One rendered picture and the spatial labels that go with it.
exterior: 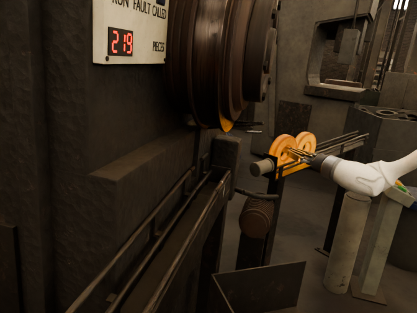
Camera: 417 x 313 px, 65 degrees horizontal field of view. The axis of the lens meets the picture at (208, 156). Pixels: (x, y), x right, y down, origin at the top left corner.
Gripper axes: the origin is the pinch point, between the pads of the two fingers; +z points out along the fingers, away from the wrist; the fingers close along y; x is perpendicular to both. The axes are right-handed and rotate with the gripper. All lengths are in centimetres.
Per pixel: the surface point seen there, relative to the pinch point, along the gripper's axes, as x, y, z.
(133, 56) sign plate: 35, -84, -21
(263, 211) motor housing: -20.7, -19.0, -9.8
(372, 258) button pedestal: -51, 43, -34
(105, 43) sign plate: 37, -92, -26
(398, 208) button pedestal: -23, 46, -37
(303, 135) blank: 4.9, 11.4, -0.4
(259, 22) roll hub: 45, -53, -23
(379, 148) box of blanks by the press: -26, 164, 22
